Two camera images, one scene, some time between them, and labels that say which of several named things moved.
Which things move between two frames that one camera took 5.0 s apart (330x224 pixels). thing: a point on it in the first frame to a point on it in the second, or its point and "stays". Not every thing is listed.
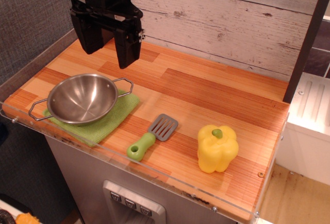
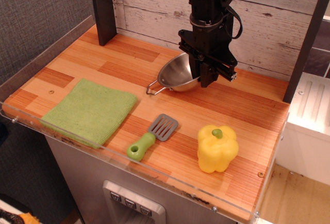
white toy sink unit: [304, 147] stays
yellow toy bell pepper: [217, 147] stays
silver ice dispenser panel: [125, 207] stays
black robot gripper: [104, 12] to [211, 44]
